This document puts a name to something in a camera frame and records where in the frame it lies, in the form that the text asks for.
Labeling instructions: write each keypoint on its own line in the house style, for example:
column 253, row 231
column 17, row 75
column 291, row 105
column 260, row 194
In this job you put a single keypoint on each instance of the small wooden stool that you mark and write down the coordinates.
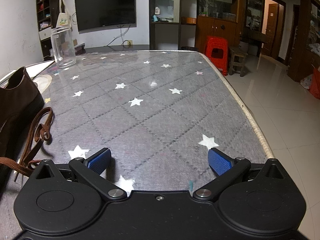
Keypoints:
column 237, row 51

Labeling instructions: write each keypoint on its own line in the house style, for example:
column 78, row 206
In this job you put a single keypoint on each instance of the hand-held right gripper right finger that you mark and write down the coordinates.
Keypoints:
column 218, row 161

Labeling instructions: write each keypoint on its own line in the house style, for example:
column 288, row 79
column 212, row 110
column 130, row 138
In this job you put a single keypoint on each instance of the dark television console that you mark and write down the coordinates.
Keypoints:
column 112, row 48

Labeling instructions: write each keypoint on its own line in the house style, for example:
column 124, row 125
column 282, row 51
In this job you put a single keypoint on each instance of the brown shoelace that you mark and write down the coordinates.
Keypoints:
column 12, row 163

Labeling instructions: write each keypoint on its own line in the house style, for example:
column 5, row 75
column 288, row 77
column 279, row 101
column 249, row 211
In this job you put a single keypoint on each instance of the white paper sheets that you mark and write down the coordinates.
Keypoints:
column 37, row 68

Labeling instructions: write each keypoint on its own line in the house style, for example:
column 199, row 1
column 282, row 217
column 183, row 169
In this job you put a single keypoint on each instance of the dark wooden display cabinet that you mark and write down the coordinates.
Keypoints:
column 215, row 30

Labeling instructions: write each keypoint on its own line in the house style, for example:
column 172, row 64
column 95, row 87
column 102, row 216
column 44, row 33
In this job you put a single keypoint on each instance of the dark cubby shelf unit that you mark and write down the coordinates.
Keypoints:
column 46, row 12

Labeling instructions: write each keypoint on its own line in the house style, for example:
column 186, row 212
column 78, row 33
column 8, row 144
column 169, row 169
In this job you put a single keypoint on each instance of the dark wooden side table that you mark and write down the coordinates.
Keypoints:
column 252, row 40

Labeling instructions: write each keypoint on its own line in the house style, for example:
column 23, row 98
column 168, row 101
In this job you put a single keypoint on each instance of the wall power socket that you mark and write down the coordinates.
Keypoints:
column 128, row 42

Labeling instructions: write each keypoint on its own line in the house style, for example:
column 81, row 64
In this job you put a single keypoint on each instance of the brown leather shoe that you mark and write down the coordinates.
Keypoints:
column 17, row 97

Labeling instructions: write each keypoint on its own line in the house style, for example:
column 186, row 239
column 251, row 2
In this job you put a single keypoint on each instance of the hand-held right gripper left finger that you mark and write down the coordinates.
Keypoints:
column 100, row 161

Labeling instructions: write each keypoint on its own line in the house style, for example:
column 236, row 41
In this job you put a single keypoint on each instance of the brown wooden door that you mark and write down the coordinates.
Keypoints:
column 271, row 25

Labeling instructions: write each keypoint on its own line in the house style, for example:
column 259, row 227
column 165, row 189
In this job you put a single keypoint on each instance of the clear glass mug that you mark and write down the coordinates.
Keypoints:
column 63, row 52

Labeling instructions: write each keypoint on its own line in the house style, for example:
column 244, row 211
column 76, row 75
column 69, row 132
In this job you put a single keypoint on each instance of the tall glass shelf cabinet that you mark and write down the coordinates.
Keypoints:
column 163, row 5

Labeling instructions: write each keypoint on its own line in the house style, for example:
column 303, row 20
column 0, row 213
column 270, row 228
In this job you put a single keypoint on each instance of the white canvas tote bag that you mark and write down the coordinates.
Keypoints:
column 63, row 20

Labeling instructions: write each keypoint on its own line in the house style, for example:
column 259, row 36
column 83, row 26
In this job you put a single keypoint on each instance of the wooden bookcase cabinet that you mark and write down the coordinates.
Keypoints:
column 307, row 30

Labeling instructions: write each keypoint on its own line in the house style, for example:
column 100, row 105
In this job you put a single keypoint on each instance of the grey star-printed table cover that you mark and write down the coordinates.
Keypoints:
column 150, row 117

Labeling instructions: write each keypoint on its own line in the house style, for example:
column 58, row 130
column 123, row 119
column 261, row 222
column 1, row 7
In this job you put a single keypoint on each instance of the red plastic bag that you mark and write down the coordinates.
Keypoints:
column 315, row 82

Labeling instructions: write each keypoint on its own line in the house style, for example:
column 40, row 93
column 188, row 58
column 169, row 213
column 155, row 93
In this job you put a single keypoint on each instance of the black wall television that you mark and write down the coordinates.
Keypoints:
column 105, row 7

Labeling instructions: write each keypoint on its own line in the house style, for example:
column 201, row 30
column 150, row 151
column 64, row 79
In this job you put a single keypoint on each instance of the cardboard box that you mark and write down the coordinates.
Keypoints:
column 76, row 43

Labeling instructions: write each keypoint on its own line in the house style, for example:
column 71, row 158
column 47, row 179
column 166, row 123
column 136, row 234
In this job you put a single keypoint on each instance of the red plastic stool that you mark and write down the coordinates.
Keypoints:
column 216, row 42

